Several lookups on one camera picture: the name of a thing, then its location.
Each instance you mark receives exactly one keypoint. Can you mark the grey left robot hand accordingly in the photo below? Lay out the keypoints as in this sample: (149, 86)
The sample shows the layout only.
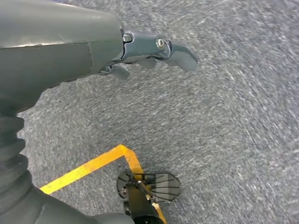
(58, 46)

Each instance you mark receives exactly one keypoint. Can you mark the yellow floor tape square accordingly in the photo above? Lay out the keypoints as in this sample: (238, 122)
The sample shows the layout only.
(81, 170)

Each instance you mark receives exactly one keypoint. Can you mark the black robot foot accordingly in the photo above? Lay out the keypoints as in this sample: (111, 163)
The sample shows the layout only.
(165, 185)

